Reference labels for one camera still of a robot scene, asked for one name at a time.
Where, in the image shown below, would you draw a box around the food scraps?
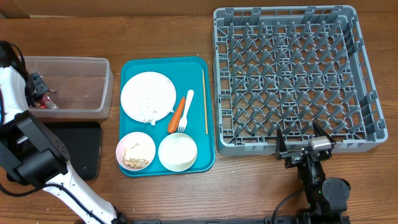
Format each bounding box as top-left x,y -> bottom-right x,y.
123,143 -> 150,169

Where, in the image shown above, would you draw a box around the pink bowl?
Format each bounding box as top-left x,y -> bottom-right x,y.
116,132 -> 156,171

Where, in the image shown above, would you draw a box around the teal serving tray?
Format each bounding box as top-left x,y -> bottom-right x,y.
119,57 -> 216,177

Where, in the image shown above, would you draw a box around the wooden chopstick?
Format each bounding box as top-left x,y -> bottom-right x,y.
202,70 -> 208,135

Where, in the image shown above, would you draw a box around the red snack wrapper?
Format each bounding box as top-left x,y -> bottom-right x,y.
38,94 -> 58,110

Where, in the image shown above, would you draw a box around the clear plastic bin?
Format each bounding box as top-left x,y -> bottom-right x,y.
25,56 -> 114,119

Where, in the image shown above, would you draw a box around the grey dishwasher rack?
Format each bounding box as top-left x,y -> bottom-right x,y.
213,5 -> 388,156

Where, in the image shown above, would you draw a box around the white plastic fork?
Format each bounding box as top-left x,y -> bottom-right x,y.
177,90 -> 194,133

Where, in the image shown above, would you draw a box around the black plastic tray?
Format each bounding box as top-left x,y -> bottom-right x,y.
45,121 -> 103,180

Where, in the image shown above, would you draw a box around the white tissue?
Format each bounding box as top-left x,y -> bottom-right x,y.
139,77 -> 176,126

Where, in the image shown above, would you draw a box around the white bowl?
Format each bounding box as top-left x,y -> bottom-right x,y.
158,133 -> 198,172

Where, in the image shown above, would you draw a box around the orange carrot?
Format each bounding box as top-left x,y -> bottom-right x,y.
167,96 -> 185,134

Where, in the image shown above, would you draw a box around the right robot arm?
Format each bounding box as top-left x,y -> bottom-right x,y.
264,122 -> 351,224

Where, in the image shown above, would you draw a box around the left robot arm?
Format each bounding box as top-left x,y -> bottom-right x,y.
1,40 -> 130,223

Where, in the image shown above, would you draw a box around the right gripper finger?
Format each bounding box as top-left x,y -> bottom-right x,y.
312,121 -> 330,138
275,128 -> 287,159

